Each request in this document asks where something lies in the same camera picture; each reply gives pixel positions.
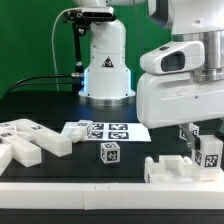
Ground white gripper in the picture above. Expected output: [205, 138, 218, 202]
[136, 41, 224, 155]

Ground white chair seat part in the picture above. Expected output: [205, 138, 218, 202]
[144, 155, 198, 184]

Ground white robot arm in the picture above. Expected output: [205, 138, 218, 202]
[136, 0, 224, 129]

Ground white chair part far left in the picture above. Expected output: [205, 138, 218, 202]
[0, 123, 42, 176]

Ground white marker cube right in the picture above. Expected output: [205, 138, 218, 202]
[179, 123, 199, 142]

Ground white marker cube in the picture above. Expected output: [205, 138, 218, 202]
[100, 142, 120, 164]
[179, 123, 199, 142]

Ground white marker cube front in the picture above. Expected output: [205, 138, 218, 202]
[100, 142, 120, 164]

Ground white paper marker sheet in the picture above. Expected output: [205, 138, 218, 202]
[62, 121, 151, 142]

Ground white front fence bar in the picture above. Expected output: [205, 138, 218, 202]
[0, 183, 224, 210]

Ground black camera on stand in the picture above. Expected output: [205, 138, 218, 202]
[63, 7, 116, 78]

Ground white camera cable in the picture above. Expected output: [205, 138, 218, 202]
[50, 8, 74, 92]

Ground black cables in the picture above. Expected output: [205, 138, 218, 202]
[7, 73, 84, 94]

